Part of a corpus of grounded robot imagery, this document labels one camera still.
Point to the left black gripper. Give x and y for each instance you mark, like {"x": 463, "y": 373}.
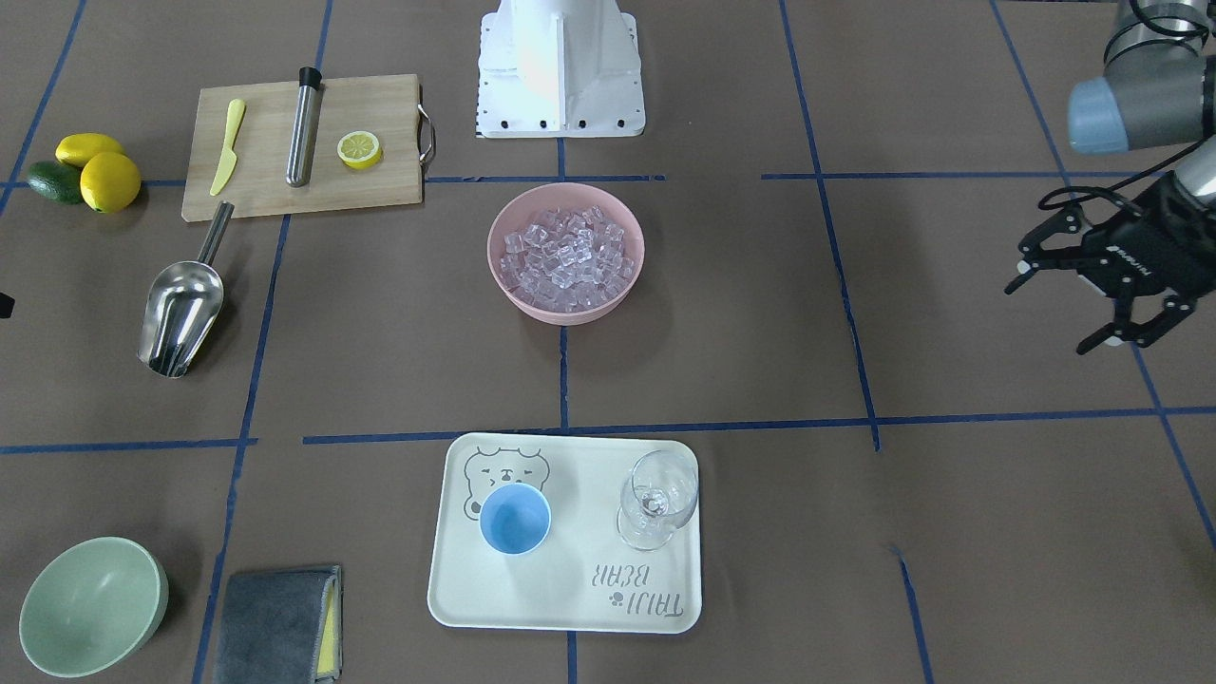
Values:
{"x": 1136, "y": 263}

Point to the steel ice scoop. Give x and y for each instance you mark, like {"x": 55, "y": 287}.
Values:
{"x": 183, "y": 304}

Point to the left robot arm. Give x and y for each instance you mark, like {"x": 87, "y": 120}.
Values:
{"x": 1156, "y": 89}

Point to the pink bowl of ice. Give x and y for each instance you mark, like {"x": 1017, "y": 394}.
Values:
{"x": 565, "y": 253}

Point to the blue plastic cup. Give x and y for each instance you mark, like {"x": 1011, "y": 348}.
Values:
{"x": 516, "y": 519}

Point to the clear wine glass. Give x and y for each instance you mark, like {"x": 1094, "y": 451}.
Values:
{"x": 658, "y": 498}

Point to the cream bear tray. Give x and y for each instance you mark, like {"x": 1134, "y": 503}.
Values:
{"x": 583, "y": 577}

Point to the half lemon slice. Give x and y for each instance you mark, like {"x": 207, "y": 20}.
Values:
{"x": 360, "y": 149}

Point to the steel cylinder muddler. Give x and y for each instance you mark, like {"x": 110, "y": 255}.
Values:
{"x": 305, "y": 126}

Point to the yellow plastic knife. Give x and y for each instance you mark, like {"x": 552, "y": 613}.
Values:
{"x": 228, "y": 157}

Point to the yellow lemon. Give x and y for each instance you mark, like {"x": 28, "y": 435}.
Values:
{"x": 77, "y": 150}
{"x": 110, "y": 182}

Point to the green lime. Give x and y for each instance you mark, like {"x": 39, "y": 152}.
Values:
{"x": 56, "y": 181}

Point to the green ceramic bowl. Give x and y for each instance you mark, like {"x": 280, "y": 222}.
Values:
{"x": 92, "y": 606}

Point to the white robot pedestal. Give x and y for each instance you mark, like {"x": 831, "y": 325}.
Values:
{"x": 559, "y": 69}

